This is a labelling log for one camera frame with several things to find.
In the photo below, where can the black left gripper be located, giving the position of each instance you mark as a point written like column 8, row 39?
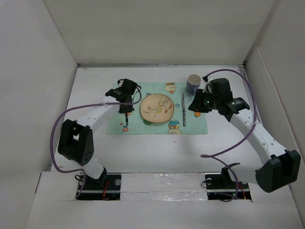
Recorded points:
column 127, row 109

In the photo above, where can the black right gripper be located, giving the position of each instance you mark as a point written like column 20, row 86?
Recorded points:
column 196, row 105

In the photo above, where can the fork with black handle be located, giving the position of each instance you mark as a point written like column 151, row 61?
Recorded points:
column 126, row 118

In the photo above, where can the knife with patterned handle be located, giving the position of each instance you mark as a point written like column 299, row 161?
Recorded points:
column 183, row 108

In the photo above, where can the purple mug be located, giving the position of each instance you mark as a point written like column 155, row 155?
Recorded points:
column 193, row 83

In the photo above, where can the round bird pattern plate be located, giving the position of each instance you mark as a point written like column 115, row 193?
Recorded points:
column 157, row 108

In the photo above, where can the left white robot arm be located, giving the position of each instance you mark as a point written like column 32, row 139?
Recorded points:
column 76, row 139

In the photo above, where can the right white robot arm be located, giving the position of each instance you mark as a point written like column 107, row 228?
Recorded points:
column 279, row 166

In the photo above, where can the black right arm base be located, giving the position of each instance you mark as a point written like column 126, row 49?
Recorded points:
column 220, row 186

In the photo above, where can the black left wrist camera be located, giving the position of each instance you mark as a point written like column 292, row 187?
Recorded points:
column 127, row 88

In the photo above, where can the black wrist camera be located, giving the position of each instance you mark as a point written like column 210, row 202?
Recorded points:
column 220, row 87
column 127, row 88

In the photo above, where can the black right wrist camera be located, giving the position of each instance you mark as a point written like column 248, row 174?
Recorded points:
column 220, row 87

